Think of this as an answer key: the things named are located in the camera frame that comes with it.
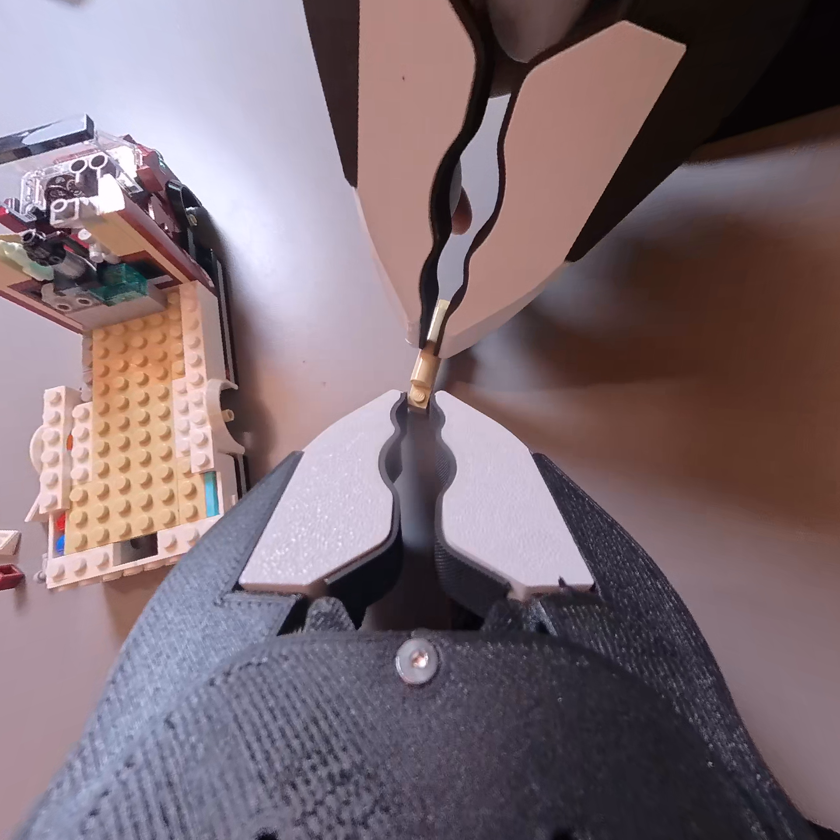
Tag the person's right hand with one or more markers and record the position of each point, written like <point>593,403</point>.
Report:
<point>462,213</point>

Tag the tan white red brick vehicle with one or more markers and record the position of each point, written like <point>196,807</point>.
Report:
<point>131,407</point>

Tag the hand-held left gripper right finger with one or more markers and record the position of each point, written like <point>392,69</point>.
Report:
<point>512,518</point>

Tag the white tile brick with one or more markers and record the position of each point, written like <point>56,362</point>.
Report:
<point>9,543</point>

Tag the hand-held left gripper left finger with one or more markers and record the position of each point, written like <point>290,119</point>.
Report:
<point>321,512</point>

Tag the grey desk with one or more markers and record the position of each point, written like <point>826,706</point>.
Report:
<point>656,394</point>

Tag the tan arch brick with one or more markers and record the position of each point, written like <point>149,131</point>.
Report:
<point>420,380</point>

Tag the dark red slope brick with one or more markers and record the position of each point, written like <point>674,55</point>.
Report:
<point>10,577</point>

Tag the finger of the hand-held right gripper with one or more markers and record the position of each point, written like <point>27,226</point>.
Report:
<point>571,144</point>
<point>407,131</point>

